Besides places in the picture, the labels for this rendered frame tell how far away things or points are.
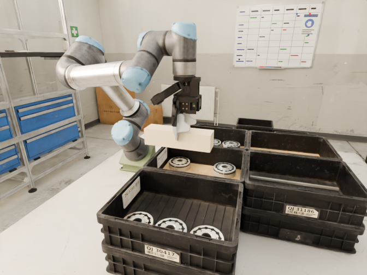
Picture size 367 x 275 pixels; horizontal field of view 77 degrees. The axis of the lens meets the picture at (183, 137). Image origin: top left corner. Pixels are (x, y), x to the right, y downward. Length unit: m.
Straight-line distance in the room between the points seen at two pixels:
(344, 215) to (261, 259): 0.31
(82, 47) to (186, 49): 0.48
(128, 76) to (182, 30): 0.20
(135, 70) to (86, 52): 0.39
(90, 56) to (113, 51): 3.91
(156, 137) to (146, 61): 0.26
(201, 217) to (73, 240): 0.49
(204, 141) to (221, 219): 0.27
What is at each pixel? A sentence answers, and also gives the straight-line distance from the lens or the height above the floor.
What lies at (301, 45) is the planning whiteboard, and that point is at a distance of 4.13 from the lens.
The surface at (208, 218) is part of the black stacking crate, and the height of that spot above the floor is 0.83.
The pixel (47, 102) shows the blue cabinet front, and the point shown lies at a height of 0.85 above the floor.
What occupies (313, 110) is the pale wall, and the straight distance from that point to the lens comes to 4.30.
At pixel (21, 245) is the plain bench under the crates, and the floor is 0.70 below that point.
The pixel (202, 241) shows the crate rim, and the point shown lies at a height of 0.93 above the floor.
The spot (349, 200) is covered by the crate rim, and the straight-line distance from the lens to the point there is 0.92.
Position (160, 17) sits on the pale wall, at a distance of 4.50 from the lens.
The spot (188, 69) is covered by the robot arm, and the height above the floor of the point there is 1.31.
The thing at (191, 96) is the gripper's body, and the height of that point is 1.23.
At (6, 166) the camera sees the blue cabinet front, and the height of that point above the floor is 0.37.
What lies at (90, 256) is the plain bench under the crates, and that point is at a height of 0.70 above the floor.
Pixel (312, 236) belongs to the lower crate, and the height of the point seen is 0.75.
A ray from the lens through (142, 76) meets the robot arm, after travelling 0.68.
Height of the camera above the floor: 1.37
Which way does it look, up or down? 21 degrees down
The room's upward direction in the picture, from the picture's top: straight up
